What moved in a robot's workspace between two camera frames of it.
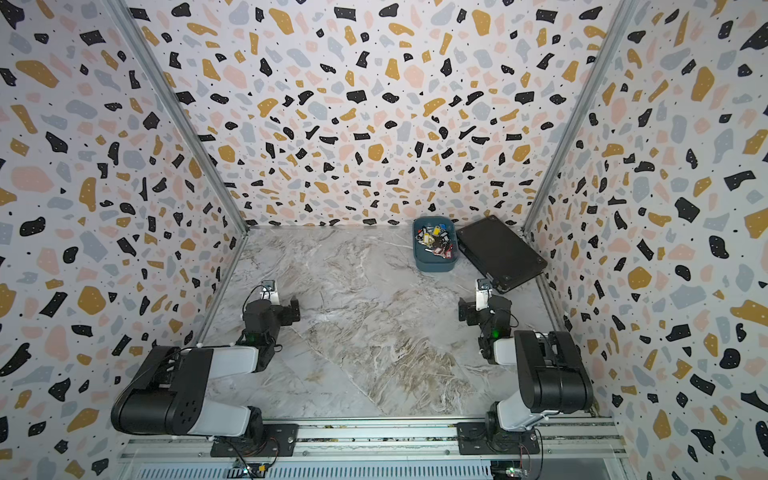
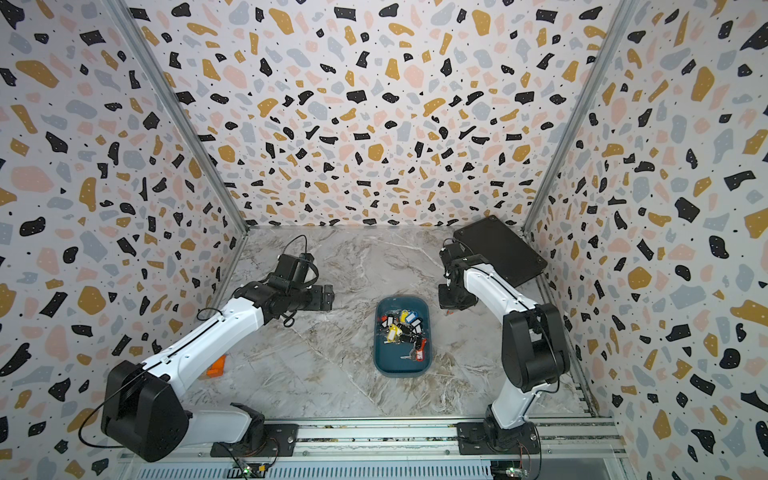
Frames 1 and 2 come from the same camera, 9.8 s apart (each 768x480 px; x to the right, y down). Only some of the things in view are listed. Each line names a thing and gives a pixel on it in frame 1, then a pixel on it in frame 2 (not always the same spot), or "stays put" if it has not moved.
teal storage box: x=435 y=244 -> x=388 y=359
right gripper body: x=473 y=317 -> x=450 y=299
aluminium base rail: x=585 y=450 stays put
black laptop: x=505 y=258 stays put
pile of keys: x=436 y=239 -> x=405 y=325
